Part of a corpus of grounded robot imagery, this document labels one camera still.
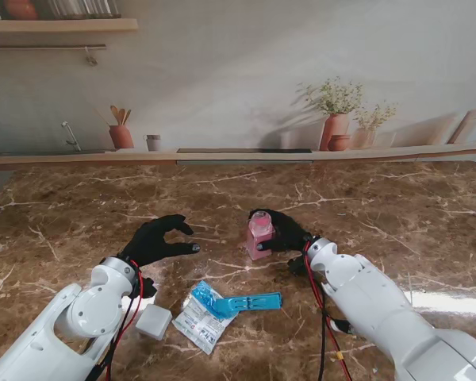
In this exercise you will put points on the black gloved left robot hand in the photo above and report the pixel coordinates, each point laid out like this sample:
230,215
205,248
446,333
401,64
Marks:
150,244

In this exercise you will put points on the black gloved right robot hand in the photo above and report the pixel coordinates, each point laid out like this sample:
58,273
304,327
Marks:
287,236

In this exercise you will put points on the clear square bottle pink seasoning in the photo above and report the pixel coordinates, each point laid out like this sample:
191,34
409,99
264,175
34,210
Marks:
256,236

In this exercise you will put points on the blue plastic bag clip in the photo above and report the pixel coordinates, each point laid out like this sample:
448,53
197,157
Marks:
254,302

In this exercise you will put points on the white square bottle cap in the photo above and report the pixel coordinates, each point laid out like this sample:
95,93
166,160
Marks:
154,321

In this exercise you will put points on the blue white seasoning refill bag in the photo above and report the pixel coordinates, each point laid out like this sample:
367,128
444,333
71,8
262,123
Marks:
200,321

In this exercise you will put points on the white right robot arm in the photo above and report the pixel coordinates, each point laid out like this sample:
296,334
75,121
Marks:
381,301

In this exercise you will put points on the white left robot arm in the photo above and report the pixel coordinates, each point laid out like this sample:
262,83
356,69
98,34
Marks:
63,321

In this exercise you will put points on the grey mug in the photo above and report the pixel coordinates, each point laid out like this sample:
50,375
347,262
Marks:
154,143

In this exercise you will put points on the small round terracotta pot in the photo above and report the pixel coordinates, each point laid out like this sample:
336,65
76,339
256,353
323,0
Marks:
339,143

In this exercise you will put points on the terracotta pot with wooden utensils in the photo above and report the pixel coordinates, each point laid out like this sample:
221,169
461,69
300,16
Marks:
121,137

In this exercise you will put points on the tall terracotta vase with flowers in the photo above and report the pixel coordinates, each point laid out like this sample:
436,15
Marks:
335,127

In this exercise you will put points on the pale vase with plant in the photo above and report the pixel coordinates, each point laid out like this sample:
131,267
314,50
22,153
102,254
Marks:
365,137

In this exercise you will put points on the metal faucet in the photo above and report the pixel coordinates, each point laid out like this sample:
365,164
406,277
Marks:
72,137

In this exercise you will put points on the row of glass jars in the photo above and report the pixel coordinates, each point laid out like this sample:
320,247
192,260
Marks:
83,8

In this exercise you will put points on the orange pot on shelf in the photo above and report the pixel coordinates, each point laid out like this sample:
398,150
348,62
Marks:
20,10

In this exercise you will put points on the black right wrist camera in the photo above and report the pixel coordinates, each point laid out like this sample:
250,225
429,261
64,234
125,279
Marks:
297,266

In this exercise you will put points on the metal hanging rail with hook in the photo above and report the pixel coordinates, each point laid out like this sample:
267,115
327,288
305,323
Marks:
43,47

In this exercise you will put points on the wooden wall shelf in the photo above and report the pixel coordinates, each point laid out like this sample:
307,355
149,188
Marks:
63,25

